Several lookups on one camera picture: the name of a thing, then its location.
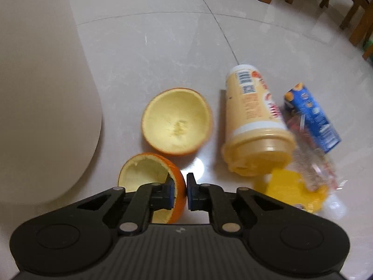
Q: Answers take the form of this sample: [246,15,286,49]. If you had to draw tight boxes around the clear plastic wrapper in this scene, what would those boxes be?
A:
[284,113,341,193]

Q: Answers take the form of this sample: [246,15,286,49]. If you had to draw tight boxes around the blue juice carton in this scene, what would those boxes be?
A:
[284,82,342,154]

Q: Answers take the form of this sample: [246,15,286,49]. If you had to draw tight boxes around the orange fruit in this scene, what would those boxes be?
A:
[142,87,213,156]

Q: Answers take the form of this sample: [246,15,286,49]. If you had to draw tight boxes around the wooden furniture legs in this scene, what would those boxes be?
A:
[319,0,373,60]

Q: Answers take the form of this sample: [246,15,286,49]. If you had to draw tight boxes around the printed paper cup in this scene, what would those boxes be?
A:
[220,63,297,178]

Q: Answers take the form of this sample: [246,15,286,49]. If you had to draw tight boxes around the yellow snack packet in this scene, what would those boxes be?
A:
[253,168,329,214]

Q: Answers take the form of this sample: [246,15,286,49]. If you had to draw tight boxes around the small orange peel half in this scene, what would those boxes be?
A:
[118,153,187,225]

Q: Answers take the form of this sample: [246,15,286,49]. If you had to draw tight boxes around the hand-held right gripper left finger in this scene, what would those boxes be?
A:
[76,180,176,237]

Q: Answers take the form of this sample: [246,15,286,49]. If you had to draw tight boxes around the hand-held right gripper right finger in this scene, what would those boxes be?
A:
[186,173,281,234]

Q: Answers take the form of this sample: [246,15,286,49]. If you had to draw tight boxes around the white trash bin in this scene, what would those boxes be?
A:
[0,0,103,206]

